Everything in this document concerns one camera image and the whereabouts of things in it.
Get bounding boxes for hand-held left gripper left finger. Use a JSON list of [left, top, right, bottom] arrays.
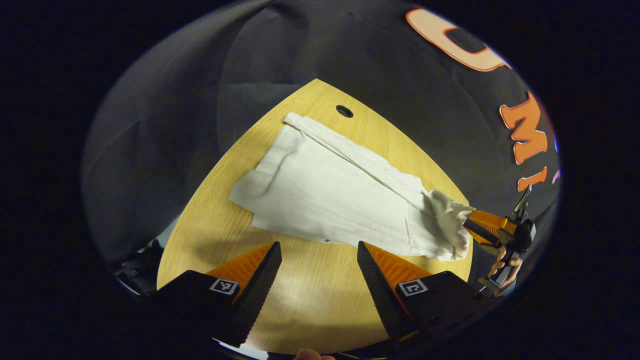
[[149, 241, 284, 349]]

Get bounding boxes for dark object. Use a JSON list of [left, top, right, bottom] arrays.
[[114, 239, 165, 297]]

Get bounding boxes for black backdrop cloth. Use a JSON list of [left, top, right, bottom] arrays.
[[82, 0, 561, 281]]

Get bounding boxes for white jeans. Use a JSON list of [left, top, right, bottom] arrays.
[[229, 112, 475, 262]]

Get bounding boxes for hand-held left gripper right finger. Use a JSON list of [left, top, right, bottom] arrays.
[[357, 241, 493, 346]]

